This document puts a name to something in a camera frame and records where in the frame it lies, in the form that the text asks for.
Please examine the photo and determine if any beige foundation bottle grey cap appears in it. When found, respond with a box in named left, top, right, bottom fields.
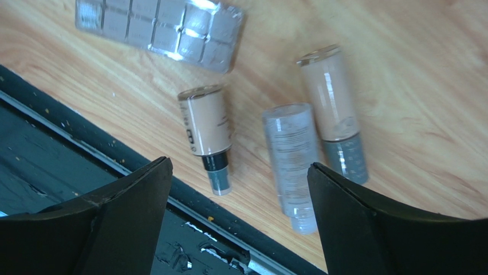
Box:
left=297, top=45, right=369, bottom=184

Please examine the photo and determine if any black table edge rail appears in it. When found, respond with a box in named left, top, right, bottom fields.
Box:
left=1, top=67, right=321, bottom=274

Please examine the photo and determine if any beige foundation bottle black pump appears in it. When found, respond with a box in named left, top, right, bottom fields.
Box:
left=178, top=84, right=232, bottom=196

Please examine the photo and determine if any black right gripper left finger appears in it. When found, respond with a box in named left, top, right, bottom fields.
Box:
left=1, top=157, right=173, bottom=274

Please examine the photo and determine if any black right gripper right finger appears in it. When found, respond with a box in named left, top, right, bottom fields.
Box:
left=308, top=162, right=487, bottom=274

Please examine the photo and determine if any clear frosted lotion bottle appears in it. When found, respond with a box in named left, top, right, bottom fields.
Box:
left=262, top=103, right=320, bottom=235

